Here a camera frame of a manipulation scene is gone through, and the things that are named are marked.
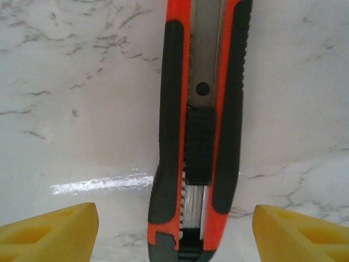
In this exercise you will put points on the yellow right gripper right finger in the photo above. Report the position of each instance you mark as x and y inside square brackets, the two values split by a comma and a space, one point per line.
[294, 240]

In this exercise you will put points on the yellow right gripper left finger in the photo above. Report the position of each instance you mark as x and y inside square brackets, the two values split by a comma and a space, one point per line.
[54, 237]

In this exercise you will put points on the orange black utility knife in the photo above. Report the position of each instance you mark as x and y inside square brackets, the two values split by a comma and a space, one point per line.
[174, 109]

